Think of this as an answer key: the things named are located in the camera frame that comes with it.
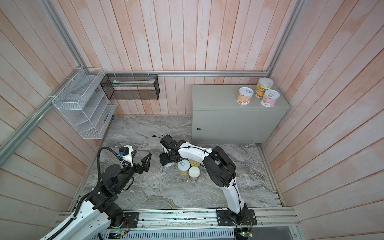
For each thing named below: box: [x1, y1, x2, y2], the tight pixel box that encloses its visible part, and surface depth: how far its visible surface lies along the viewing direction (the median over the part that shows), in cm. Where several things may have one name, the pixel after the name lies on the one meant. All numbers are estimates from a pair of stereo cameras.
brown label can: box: [236, 87, 254, 105], surface depth 78 cm
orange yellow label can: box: [254, 77, 274, 99], surface depth 79 cm
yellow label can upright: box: [177, 159, 191, 176], surface depth 88 cm
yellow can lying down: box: [188, 158, 201, 167], surface depth 90 cm
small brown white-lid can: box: [188, 166, 201, 182], surface depth 85 cm
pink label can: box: [260, 89, 281, 108], surface depth 76 cm
